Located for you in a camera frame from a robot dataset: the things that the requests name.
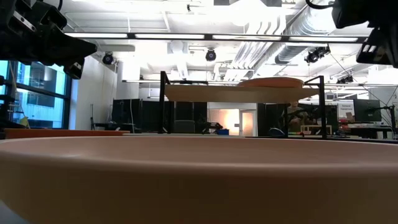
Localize black ceiling spotlight cluster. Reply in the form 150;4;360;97
303;45;331;65

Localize large window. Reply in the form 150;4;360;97
0;60;73;130

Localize long ceiling light bar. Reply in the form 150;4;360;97
63;30;368;44

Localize beige plate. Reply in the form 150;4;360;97
0;136;398;224

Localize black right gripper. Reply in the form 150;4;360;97
331;0;398;68

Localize white door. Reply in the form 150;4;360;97
239;109;257;137

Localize person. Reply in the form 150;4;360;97
283;101;309;134

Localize white sign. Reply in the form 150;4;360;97
337;102;355;119

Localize black partition panels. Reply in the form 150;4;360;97
111;98;208;134

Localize black background monitor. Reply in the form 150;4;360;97
353;98;382;123

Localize silver ventilation duct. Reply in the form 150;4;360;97
273;0;338;65

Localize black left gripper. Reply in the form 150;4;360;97
0;0;98;80

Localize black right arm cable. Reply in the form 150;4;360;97
305;0;334;10

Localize pink plate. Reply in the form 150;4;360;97
3;128;131;140

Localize wooden shelf with black frame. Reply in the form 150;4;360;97
159;70;327;140

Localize black metal rig frame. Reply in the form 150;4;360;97
245;135;398;145

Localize pale peach plate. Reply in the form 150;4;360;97
238;77;305;88

